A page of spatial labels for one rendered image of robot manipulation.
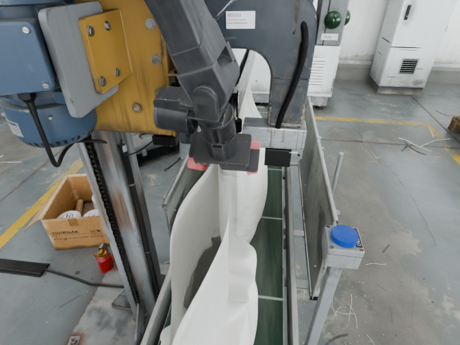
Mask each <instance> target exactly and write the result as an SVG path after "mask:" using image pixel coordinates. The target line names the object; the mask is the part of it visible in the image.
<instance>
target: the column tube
mask: <svg viewBox="0 0 460 345"><path fill-rule="evenodd" d="M91 138H92V140H104V141H106V142H107V144H104V143H94V149H95V151H96V153H97V159H98V160H99V164H100V168H101V171H102V173H103V178H104V180H105V185H106V187H107V193H108V194H109V197H110V201H111V204H112V209H113V210H114V216H115V217H116V223H117V224H118V230H119V231H120V236H121V238H122V240H123V244H124V249H125V251H126V255H127V260H128V261H129V265H130V268H131V272H132V276H133V279H134V281H135V284H136V288H137V291H138V296H139V298H141V299H142V300H144V306H145V308H146V311H147V312H148V313H149V317H150V318H151V314H152V313H153V309H154V307H155V304H156V302H157V298H156V296H155V289H154V285H153V280H152V276H151V271H150V268H149V263H148V260H147V258H146V253H144V252H145V249H144V244H143V240H142V234H141V231H140V225H139V222H138V217H137V214H136V209H135V206H134V203H133V198H132V195H131V190H130V187H129V186H128V185H127V184H129V182H128V178H127V173H126V169H125V164H124V161H123V157H122V153H121V150H120V149H118V148H117V144H119V145H120V144H121V140H122V139H123V143H125V144H126V145H127V152H128V154H130V153H134V152H136V151H135V147H134V143H133V138H132V134H131V133H127V132H117V131H97V130H94V131H93V132H92V133H91ZM76 145H77V148H78V151H79V154H80V157H81V160H82V163H83V165H84V169H85V172H86V175H87V178H88V181H89V184H90V187H91V190H92V193H93V196H94V199H95V202H96V204H97V208H98V211H99V214H100V217H101V220H102V223H103V226H104V229H105V232H106V235H107V238H108V240H109V243H110V246H111V249H112V252H113V255H114V259H115V261H116V265H117V267H118V271H119V273H120V277H121V279H122V282H123V285H124V288H125V291H126V294H127V298H128V300H129V304H130V306H131V310H132V312H133V316H134V318H135V319H136V310H137V308H136V304H135V301H134V299H133V295H132V291H131V288H130V287H129V282H128V280H127V276H126V272H125V270H124V266H123V262H122V261H121V258H120V255H119V252H118V248H117V245H116V242H115V237H114V235H113V233H112V232H113V231H112V229H111V227H110V222H109V220H108V216H107V214H106V209H105V207H104V204H103V201H102V198H101V194H100V192H99V186H98V185H97V182H96V177H95V176H94V173H93V168H92V166H91V163H90V158H89V157H88V154H87V149H86V147H85V144H84V142H78V143H76ZM129 160H130V162H131V168H132V172H133V178H134V181H135V185H136V190H137V193H138V199H139V202H140V207H141V210H142V215H143V219H144V225H145V229H146V234H147V238H148V242H149V248H150V250H151V257H152V260H153V265H154V267H155V273H156V277H157V283H158V287H159V292H160V291H161V288H162V278H161V272H160V267H159V262H158V258H157V252H156V248H155V243H154V239H153V236H152V231H151V223H150V219H149V213H148V209H147V206H146V199H145V195H144V190H143V186H142V180H141V176H140V170H139V167H138V161H137V157H136V153H135V154H133V155H129Z"/></svg>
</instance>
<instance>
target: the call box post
mask: <svg viewBox="0 0 460 345"><path fill-rule="evenodd" d="M341 272H342V268H338V267H332V266H327V269H326V272H325V274H324V279H323V282H322V286H321V288H320V293H319V295H318V300H317V303H316V307H315V309H314V314H313V317H312V319H311V324H310V326H309V330H308V334H307V338H306V340H305V345H317V343H318V340H319V337H320V334H321V331H322V328H323V325H324V321H325V320H326V317H327V314H328V311H329V307H330V305H331V301H332V299H333V295H334V293H335V289H336V287H337V283H338V281H339V278H340V275H341Z"/></svg>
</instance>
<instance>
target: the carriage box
mask: <svg viewBox="0 0 460 345"><path fill-rule="evenodd" d="M84 1H98V2H99V3H100V4H101V7H102V9H103V12H106V11H109V10H114V9H120V10H122V14H123V21H124V26H125V32H126V36H127V44H128V48H129V55H130V59H131V66H132V69H133V73H132V74H131V75H130V76H128V77H127V78H125V79H124V80H122V81H121V82H120V83H118V90H117V92H115V93H114V94H113V95H112V96H110V97H109V98H108V99H106V100H105V101H104V102H102V103H101V104H100V105H98V106H97V107H95V110H96V113H97V124H96V127H95V128H94V130H97V131H117V132H127V133H147V134H158V135H169V136H174V137H176V136H177V134H178V132H176V131H169V130H165V129H158V128H157V127H156V126H155V123H154V121H153V109H154V105H153V100H154V98H155V97H156V96H157V95H158V93H159V92H160V90H161V89H162V88H163V87H164V86H170V85H171V84H172V83H175V76H167V73H169V72H170V71H171V70H172V69H173V68H174V67H175V66H174V64H173V61H172V59H171V57H170V55H169V53H168V49H167V45H166V43H165V40H164V38H163V36H162V33H161V31H160V30H159V27H158V26H157V23H156V22H155V20H154V18H153V16H152V14H151V12H150V11H149V9H148V7H147V6H146V3H145V2H144V0H75V2H76V3H80V2H84Z"/></svg>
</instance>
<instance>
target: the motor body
mask: <svg viewBox="0 0 460 345"><path fill-rule="evenodd" d="M63 1H64V0H0V18H38V13H39V11H40V10H41V9H43V8H51V7H55V6H60V5H67V3H65V2H63ZM54 90H55V87H54V88H53V89H52V90H51V91H47V92H36V95H37V97H36V99H35V101H34V103H35V106H36V110H37V113H38V117H39V119H40V122H41V125H42V128H43V130H44V133H45V135H46V137H47V140H48V143H49V146H50V147H51V148H55V147H60V146H66V145H69V144H73V143H75V142H78V141H80V140H82V139H84V138H86V137H87V136H89V135H90V134H91V133H92V132H93V131H94V128H95V127H96V124H97V113H96V110H95V108H94V109H93V110H92V111H90V112H89V113H87V114H86V115H85V116H84V117H82V118H74V117H72V116H71V115H70V114H69V111H68V108H67V105H66V104H63V103H56V102H55V99H54V97H53V93H52V92H53V91H54ZM0 97H3V98H2V99H1V100H0V106H1V109H2V110H3V113H1V115H2V117H5V119H6V120H7V122H8V125H9V126H10V130H12V133H13V134H15V135H16V137H17V138H18V139H19V140H21V141H22V142H24V143H25V144H27V145H29V146H34V147H38V148H44V144H43V142H42V139H41V137H40V134H39V132H38V129H37V127H36V124H35V122H34V119H33V117H32V115H31V113H30V111H29V109H28V107H27V105H26V103H24V102H22V101H21V100H20V99H19V98H18V96H17V94H10V95H2V96H0Z"/></svg>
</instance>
